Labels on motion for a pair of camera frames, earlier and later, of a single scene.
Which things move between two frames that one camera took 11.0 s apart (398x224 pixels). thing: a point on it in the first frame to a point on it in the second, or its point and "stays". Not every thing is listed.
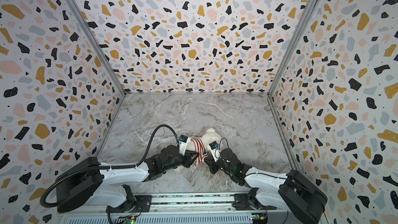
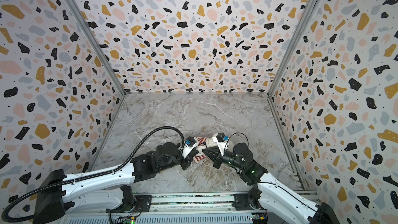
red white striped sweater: [199, 147] stays
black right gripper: [212, 161] to [218, 158]
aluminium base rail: [204, 209] stays
